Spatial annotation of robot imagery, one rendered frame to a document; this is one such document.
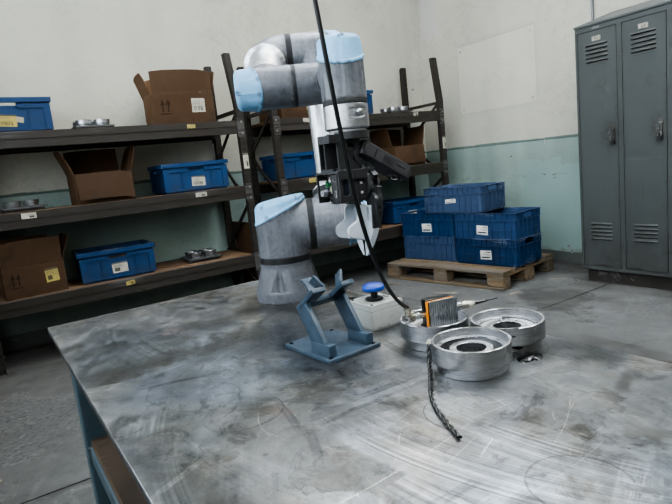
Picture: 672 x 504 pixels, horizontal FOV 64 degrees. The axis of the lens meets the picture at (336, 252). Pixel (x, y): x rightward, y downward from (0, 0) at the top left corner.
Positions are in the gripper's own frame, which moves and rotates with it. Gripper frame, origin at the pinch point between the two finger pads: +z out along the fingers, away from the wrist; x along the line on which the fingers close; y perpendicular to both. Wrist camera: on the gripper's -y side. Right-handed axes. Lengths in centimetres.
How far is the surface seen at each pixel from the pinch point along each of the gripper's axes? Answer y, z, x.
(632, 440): 7, 14, 50
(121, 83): -49, -95, -380
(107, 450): 43, 39, -41
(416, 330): 4.9, 10.5, 16.7
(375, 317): 2.6, 11.6, 3.4
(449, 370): 8.4, 12.9, 26.9
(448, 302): -1.4, 7.6, 17.3
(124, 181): -28, -19, -326
